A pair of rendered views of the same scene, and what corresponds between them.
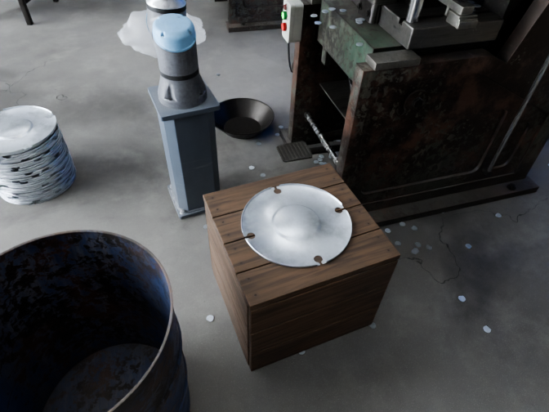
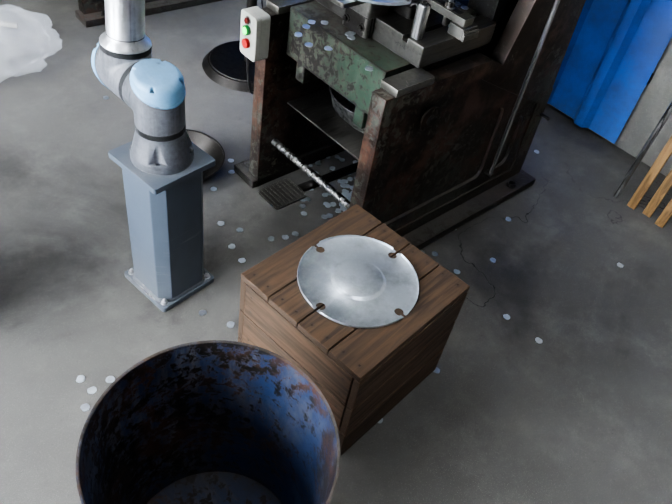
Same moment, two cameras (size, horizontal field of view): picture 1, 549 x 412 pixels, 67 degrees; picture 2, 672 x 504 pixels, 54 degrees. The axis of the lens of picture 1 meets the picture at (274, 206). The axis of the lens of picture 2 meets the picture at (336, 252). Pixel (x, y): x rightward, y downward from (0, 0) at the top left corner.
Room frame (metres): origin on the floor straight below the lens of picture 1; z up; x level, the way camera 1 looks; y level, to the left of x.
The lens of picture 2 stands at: (-0.17, 0.52, 1.48)
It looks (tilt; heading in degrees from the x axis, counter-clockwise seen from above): 45 degrees down; 331
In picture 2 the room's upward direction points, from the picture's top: 11 degrees clockwise
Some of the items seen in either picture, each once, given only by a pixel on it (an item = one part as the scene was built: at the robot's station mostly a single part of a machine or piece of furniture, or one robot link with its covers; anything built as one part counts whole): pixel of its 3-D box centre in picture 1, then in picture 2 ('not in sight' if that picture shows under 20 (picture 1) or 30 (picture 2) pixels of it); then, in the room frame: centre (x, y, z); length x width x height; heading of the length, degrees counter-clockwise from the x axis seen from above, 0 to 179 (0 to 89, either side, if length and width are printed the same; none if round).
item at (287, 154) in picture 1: (348, 146); (338, 173); (1.35, -0.29, 0.14); 0.59 x 0.10 x 0.05; 110
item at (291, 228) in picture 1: (296, 221); (358, 278); (0.73, -0.06, 0.35); 0.29 x 0.29 x 0.01
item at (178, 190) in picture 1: (190, 152); (166, 222); (1.15, 0.31, 0.23); 0.19 x 0.19 x 0.45; 26
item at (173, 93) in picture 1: (180, 82); (161, 139); (1.15, 0.31, 0.50); 0.15 x 0.15 x 0.10
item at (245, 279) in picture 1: (292, 262); (347, 325); (0.73, -0.06, 0.18); 0.40 x 0.38 x 0.35; 115
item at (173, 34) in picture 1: (175, 43); (157, 95); (1.16, 0.31, 0.62); 0.13 x 0.12 x 0.14; 22
